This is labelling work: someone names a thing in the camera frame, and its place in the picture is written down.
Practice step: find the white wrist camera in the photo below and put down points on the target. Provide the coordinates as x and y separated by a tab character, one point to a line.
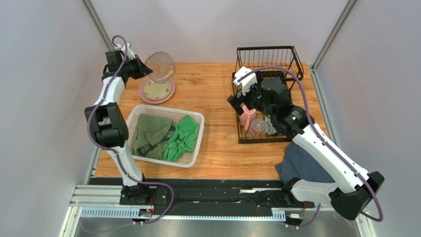
127	50
245	83

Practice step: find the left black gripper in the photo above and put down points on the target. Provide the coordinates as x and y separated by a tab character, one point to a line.
144	70

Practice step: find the clear glass cup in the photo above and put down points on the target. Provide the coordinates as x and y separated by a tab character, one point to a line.
257	129

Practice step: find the bright green cloth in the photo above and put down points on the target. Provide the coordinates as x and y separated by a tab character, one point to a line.
183	140

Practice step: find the light green bowl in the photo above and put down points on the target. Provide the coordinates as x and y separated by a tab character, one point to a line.
270	129

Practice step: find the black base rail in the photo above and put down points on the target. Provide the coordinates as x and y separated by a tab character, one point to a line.
210	197

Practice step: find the white plastic basket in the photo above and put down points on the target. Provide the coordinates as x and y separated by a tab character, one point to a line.
188	158

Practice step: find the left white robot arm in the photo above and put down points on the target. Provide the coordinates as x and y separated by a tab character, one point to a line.
108	129

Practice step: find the pink mug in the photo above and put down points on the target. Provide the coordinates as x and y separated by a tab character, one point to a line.
247	117

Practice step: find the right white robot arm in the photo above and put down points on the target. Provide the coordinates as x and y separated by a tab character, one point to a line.
351	187

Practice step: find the aluminium frame rail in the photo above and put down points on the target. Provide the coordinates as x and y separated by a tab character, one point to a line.
94	201

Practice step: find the black wire dish rack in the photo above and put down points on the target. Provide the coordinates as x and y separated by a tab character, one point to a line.
274	67

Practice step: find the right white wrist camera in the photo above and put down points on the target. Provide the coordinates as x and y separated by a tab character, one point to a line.
245	83

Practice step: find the cream patterned plate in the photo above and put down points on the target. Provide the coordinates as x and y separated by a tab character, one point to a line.
156	91

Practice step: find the dark blue cloth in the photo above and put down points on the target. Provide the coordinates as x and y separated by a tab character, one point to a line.
298	163

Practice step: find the olive green cloth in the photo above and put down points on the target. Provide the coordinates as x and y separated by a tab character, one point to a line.
151	135

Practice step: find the pink plate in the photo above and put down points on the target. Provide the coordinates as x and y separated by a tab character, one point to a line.
143	97

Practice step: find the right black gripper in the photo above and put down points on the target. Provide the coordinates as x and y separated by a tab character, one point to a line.
237	102

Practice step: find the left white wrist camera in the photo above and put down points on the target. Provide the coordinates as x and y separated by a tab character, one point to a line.
127	50

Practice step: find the clear glass plate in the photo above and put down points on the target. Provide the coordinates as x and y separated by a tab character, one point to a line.
162	65

